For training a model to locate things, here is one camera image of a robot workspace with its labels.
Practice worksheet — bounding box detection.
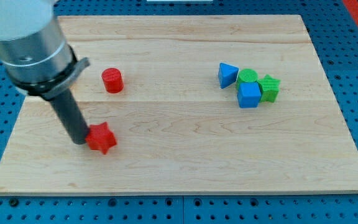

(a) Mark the green star block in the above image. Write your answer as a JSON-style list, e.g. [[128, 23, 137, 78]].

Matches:
[[257, 74, 281, 103]]

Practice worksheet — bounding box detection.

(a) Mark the blue triangle block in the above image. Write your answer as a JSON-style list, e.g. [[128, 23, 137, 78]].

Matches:
[[218, 63, 239, 89]]

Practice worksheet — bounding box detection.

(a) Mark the blue cube block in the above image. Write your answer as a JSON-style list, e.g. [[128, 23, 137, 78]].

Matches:
[[237, 82, 261, 108]]

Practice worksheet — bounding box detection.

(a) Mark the red star block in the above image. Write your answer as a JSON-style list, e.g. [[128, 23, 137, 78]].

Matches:
[[85, 122, 117, 154]]

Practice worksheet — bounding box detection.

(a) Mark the red cylinder block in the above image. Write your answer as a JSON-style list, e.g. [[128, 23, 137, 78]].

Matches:
[[101, 68, 124, 93]]

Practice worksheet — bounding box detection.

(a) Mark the green cylinder block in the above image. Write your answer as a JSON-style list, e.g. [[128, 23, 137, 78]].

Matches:
[[236, 68, 258, 90]]

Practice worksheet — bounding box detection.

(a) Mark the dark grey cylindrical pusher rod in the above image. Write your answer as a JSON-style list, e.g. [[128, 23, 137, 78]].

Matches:
[[50, 89, 89, 145]]

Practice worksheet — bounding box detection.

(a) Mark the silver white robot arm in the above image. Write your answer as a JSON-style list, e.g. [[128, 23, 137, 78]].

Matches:
[[0, 0, 90, 144]]

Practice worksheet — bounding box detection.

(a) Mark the light wooden board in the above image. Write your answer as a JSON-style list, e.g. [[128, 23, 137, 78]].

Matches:
[[0, 15, 358, 196]]

